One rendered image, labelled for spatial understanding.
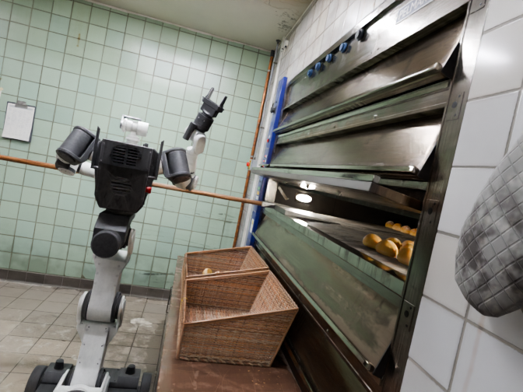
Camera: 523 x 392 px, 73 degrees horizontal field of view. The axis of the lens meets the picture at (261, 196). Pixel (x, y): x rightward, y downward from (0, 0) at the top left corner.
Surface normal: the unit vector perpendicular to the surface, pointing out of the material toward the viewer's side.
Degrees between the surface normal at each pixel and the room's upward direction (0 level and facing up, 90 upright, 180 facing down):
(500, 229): 93
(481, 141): 90
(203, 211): 90
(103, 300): 69
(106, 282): 83
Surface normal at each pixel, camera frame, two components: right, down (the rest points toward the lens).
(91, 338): 0.27, -0.32
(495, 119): -0.96, -0.18
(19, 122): 0.22, -0.02
